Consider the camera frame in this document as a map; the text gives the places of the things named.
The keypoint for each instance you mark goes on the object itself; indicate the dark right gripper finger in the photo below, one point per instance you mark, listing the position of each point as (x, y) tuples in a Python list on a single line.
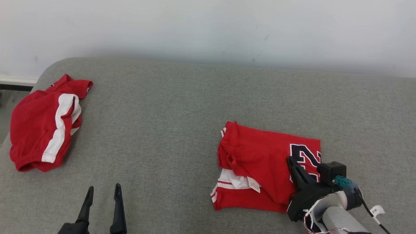
[(300, 174)]

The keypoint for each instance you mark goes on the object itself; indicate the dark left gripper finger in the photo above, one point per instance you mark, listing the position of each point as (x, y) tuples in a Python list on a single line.
[(119, 211), (86, 208)]

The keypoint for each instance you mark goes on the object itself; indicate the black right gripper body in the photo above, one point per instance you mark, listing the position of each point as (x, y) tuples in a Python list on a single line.
[(308, 201)]

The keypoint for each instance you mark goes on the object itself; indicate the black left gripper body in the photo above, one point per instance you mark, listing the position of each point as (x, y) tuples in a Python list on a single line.
[(73, 228)]

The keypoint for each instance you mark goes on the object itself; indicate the red jersey with white sleeves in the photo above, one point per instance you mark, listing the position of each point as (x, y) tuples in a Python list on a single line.
[(260, 149)]

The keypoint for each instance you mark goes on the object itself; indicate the red shorts with white stripe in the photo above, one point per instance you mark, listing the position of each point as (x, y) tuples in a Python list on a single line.
[(32, 130)]

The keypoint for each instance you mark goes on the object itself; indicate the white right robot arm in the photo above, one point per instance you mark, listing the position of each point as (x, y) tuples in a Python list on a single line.
[(338, 221)]

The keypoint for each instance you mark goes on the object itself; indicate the grey fabric sofa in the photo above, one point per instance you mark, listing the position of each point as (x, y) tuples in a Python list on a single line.
[(162, 130)]

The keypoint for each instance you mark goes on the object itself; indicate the white and black baseboard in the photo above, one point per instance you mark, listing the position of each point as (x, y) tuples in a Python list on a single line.
[(16, 84)]

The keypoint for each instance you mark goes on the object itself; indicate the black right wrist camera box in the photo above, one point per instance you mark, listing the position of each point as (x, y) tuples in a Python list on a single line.
[(331, 172)]

